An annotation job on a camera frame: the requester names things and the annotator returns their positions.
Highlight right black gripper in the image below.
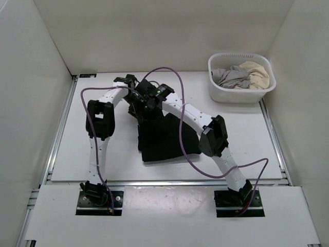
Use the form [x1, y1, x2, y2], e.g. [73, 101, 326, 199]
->
[132, 99, 164, 127]

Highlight black trousers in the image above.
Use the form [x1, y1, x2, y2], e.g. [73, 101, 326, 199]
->
[127, 102, 203, 163]

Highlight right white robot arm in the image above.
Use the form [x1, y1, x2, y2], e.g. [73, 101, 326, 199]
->
[136, 79, 252, 206]

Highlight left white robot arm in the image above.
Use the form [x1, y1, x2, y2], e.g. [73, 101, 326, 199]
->
[80, 74, 142, 209]

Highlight dark label sticker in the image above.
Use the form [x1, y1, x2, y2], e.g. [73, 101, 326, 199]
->
[79, 74, 97, 78]

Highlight white plastic laundry basket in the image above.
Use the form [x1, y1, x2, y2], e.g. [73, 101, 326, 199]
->
[208, 53, 277, 103]

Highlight grey garment in basket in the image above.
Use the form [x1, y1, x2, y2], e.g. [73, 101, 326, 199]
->
[211, 65, 250, 89]

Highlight beige garment in basket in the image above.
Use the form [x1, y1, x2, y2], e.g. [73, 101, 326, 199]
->
[239, 61, 270, 90]

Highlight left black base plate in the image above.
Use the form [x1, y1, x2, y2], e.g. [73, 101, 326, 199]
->
[76, 184, 124, 216]

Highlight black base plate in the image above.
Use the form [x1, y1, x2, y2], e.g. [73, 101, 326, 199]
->
[214, 190, 265, 218]
[76, 184, 124, 216]

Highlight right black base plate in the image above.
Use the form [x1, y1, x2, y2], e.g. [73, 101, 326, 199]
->
[214, 190, 265, 218]

